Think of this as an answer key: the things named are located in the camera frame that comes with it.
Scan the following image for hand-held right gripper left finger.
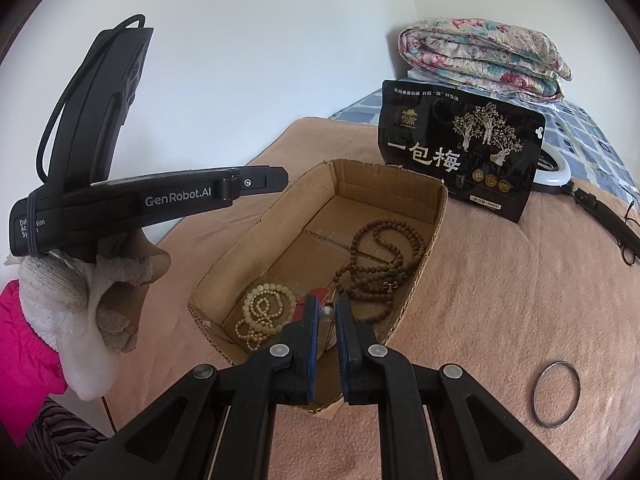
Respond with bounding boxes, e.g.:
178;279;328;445
62;295;321;480

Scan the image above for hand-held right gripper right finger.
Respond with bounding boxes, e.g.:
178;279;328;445
334;294;581;480

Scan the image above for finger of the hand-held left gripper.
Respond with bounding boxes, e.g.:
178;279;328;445
230;164;290;202

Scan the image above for reddish brown pearl ornament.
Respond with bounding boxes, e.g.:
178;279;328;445
295;286;343;358

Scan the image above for brown wooden bead necklace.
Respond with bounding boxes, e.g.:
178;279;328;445
332;219;427;325

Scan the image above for white pearl necklace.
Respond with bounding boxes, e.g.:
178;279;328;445
234;300;283;352

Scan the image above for cream bead bracelet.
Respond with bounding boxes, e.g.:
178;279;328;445
243;282;299;322

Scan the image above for cardboard box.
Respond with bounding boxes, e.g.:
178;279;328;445
188;159;448;418

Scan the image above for person's left hand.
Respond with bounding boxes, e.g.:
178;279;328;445
4;230;173;401

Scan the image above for pink blanket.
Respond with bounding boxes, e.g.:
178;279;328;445
115;117;640;480

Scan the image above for black snack bag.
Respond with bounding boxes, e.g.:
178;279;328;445
377;79;546;224

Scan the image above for thin metal bangle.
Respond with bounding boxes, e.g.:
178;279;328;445
532;360;581;428

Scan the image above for folded floral quilt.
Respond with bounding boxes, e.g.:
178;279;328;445
398;17;572;103

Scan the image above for striped clothing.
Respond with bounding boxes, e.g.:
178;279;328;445
25;395;113;480

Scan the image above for black folded tripod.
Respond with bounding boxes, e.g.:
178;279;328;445
570;182;640;266

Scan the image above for blue plaid bedsheet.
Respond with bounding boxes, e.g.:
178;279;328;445
327;87;626;196

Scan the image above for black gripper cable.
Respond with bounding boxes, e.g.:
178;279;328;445
30;15;148;257

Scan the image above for white ring light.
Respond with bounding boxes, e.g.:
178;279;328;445
530;142;572;193

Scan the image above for black tripod cable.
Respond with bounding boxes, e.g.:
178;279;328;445
619;199;640;231

